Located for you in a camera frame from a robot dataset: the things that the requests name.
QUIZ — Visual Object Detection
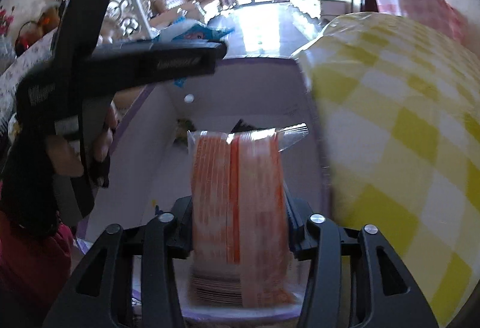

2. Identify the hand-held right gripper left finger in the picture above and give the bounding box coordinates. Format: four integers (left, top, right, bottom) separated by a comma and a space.
42, 197, 196, 328

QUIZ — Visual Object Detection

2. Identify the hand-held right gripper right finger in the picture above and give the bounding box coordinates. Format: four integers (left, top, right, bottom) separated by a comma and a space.
283, 182, 439, 328

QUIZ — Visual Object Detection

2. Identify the blue cartoon snack packet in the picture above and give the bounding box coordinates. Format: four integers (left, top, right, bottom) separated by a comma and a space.
152, 19, 235, 89

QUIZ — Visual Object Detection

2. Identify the orange striped bread bag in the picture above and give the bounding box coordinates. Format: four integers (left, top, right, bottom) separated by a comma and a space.
186, 123, 310, 310

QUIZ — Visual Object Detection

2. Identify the white box with purple rim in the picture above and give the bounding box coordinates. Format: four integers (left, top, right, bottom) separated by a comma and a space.
73, 54, 332, 319

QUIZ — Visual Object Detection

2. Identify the person's left forearm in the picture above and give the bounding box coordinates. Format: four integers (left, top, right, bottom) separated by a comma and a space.
0, 122, 62, 239

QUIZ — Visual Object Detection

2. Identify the person's left hand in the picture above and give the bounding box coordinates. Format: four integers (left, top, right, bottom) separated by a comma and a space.
47, 105, 118, 188

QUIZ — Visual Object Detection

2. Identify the basket with fruit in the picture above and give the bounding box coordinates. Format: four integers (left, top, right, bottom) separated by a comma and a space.
13, 6, 61, 57

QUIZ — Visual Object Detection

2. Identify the dark packet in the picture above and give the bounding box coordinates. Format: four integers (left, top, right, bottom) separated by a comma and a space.
229, 119, 256, 134

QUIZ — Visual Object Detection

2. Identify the person's red clothing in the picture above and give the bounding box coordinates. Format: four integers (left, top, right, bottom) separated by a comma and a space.
0, 182, 74, 328

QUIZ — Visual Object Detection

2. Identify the white television cabinet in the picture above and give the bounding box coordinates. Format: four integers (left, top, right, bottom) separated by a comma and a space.
289, 0, 361, 19

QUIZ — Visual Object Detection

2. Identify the large pink checked chair cover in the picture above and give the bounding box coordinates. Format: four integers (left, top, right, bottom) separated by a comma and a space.
370, 0, 469, 47

